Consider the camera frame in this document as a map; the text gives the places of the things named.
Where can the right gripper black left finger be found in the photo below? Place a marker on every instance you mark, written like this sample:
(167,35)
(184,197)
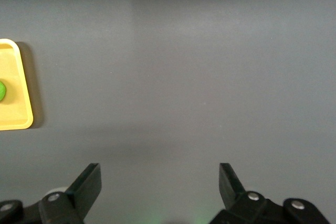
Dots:
(84,190)

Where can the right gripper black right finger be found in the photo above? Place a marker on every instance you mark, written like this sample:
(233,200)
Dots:
(232,190)

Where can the green apple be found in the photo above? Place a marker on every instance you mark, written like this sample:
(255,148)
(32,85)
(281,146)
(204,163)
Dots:
(2,91)

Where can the yellow plastic tray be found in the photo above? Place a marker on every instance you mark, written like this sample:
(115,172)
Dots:
(13,108)

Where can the dark grey table mat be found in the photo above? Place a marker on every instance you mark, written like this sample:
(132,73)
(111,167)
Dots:
(168,77)

